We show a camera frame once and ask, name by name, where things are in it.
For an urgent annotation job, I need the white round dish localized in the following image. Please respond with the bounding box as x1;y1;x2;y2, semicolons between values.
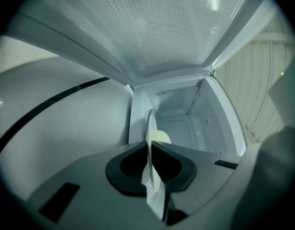
140;108;172;221

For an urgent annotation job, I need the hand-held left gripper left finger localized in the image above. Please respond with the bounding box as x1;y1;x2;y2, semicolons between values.
27;141;162;230

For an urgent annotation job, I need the white microwave appliance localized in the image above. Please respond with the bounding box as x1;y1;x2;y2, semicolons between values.
3;0;284;158

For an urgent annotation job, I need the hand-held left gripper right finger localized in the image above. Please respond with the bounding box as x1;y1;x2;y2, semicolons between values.
151;140;242;226

